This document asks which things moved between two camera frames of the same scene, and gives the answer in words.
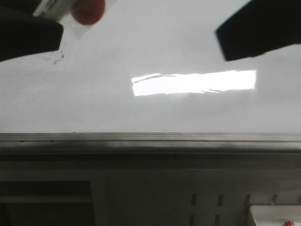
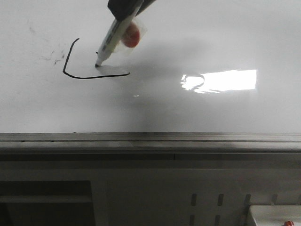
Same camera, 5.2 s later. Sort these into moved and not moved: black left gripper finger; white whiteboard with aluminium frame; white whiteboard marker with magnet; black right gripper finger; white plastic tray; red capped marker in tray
Moved: black left gripper finger; black right gripper finger; white whiteboard marker with magnet
Not moved: white whiteboard with aluminium frame; white plastic tray; red capped marker in tray
